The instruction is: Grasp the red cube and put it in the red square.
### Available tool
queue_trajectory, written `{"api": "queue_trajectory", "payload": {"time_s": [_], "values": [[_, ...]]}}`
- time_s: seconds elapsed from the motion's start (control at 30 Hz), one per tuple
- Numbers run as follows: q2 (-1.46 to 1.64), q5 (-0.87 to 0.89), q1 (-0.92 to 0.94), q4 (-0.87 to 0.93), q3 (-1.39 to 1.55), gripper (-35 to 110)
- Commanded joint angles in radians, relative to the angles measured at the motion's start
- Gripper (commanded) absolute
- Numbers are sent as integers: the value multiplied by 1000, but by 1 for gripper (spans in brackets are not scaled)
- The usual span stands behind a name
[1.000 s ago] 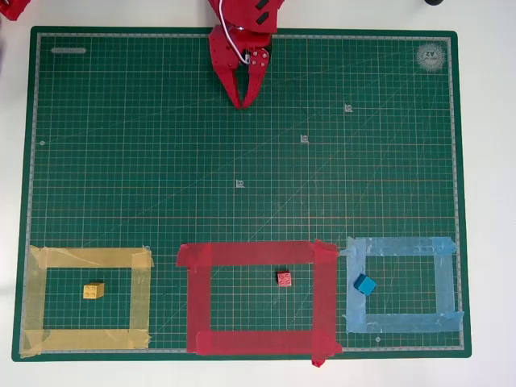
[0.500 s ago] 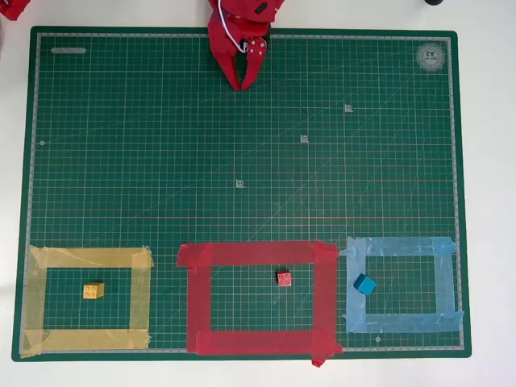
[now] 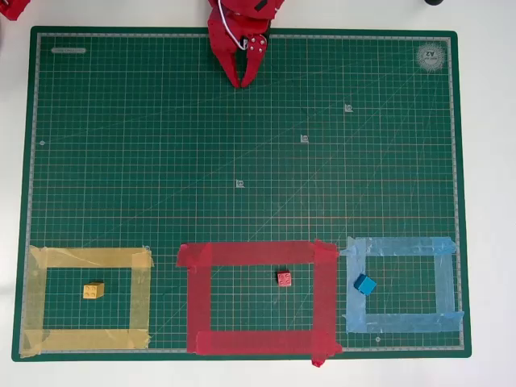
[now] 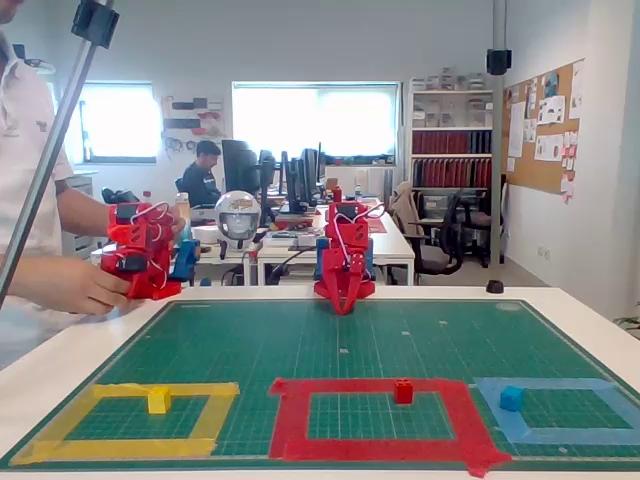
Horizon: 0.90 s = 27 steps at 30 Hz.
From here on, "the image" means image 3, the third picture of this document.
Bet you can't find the red leader arm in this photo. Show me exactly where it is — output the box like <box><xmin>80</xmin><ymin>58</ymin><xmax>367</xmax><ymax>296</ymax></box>
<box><xmin>0</xmin><ymin>0</ymin><xmax>31</xmax><ymax>21</ymax></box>

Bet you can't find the red tape square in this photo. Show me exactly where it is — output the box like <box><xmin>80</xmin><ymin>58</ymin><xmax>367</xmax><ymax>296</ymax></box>
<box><xmin>176</xmin><ymin>239</ymin><xmax>343</xmax><ymax>368</ymax></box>

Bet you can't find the yellow tape square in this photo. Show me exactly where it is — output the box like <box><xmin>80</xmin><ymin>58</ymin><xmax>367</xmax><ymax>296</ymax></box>
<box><xmin>19</xmin><ymin>244</ymin><xmax>155</xmax><ymax>358</ymax></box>

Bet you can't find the blue toy brick cube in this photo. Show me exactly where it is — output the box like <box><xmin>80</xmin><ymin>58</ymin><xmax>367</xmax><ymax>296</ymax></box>
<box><xmin>353</xmin><ymin>273</ymin><xmax>378</xmax><ymax>297</ymax></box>

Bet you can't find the yellow toy brick cube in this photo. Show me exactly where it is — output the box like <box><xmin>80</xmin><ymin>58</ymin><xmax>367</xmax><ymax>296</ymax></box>
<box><xmin>82</xmin><ymin>281</ymin><xmax>106</xmax><ymax>300</ymax></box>

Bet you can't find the blue tape square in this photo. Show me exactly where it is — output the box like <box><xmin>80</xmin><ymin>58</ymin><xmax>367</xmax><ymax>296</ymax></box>
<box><xmin>339</xmin><ymin>235</ymin><xmax>465</xmax><ymax>335</ymax></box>

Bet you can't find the green cutting mat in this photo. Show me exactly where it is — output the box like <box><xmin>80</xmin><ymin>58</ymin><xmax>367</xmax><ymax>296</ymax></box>
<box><xmin>10</xmin><ymin>26</ymin><xmax>472</xmax><ymax>363</ymax></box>

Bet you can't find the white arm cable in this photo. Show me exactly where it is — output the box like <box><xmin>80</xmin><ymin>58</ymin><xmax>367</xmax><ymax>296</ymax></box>
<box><xmin>216</xmin><ymin>0</ymin><xmax>248</xmax><ymax>51</ymax></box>

